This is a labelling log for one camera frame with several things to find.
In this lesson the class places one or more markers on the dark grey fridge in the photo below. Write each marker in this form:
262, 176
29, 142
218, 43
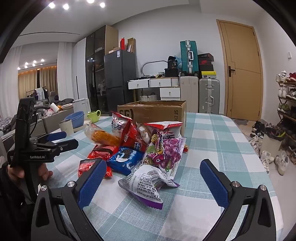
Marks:
119, 71

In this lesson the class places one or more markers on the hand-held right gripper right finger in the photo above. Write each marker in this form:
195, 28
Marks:
215, 185

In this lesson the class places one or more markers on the yellow black shoe box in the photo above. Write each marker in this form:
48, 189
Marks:
208, 73

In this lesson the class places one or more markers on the pile of dark shoes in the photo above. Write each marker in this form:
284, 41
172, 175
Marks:
259, 128

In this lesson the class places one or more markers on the teal checked tablecloth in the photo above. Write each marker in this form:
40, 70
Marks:
208, 143

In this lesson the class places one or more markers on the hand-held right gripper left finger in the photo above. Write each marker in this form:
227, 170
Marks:
92, 183

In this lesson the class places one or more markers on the silver suitcase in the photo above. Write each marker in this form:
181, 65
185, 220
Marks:
209, 96

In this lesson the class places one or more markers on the blue plastic bowl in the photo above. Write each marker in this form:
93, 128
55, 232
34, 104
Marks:
75, 119

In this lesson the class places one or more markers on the wooden door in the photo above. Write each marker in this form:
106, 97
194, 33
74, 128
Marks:
242, 69

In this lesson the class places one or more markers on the brown cardboard box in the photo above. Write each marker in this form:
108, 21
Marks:
157, 113

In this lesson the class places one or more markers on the tall dark glass cabinet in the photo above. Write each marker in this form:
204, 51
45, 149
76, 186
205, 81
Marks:
97, 69

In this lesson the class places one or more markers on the beige suitcase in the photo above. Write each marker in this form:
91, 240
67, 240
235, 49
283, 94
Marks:
189, 95

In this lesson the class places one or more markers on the white desk with drawers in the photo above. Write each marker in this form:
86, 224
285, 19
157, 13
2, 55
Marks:
159, 83

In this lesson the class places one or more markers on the red black snack packet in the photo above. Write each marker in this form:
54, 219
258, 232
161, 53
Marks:
101, 151
85, 166

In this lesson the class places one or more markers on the purple candy bag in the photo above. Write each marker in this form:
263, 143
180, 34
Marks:
166, 153

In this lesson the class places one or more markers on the white appliance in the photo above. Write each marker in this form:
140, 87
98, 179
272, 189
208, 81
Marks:
81, 105

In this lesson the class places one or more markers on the white curtain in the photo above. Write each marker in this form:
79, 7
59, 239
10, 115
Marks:
66, 74

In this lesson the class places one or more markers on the blue cookie packet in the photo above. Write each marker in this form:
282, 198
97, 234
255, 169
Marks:
126, 160

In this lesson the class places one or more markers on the person's left hand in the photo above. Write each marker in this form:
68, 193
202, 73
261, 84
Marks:
45, 175

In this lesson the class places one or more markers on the clothes rack with clothes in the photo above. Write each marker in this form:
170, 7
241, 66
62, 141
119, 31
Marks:
38, 93

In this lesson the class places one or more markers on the paper towel roll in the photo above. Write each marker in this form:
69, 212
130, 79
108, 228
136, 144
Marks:
54, 108

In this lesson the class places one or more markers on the metal hoop frame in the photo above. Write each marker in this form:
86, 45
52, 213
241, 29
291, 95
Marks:
152, 62

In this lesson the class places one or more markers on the person's left forearm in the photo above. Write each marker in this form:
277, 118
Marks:
13, 208

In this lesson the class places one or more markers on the white sneaker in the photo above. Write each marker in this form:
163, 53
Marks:
266, 160
281, 162

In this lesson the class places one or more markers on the flat cardboard box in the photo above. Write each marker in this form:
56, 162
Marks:
131, 45

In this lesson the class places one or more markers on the white patterned snack packet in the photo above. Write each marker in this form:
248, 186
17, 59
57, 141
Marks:
145, 183

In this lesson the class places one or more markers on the large white red snack packet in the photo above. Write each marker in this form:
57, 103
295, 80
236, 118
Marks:
171, 131

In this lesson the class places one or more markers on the white red blue-print snack packet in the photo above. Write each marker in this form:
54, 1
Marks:
119, 125

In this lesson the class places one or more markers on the shoe rack with shoes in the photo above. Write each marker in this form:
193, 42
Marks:
283, 77

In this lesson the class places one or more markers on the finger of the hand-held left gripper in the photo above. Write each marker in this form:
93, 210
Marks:
57, 136
69, 144

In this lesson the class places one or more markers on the beige shallow bowl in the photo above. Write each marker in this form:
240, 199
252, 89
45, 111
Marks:
86, 126

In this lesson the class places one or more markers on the small clear snack packet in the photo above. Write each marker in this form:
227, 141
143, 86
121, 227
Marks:
143, 134

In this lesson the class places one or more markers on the green watering can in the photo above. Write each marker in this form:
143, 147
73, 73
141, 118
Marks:
93, 117

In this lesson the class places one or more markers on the black red shoe box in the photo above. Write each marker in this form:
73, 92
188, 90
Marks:
204, 61

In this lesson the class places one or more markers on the black bag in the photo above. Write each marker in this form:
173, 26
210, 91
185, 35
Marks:
171, 69

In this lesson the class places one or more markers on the teal suitcase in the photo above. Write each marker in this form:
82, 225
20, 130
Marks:
188, 55

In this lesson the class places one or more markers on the woven laundry basket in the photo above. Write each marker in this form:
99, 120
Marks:
149, 97

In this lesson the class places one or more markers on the metal shoe rack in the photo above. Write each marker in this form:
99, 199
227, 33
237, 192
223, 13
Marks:
281, 98

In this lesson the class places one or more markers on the beige cup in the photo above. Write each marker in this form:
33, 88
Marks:
66, 127

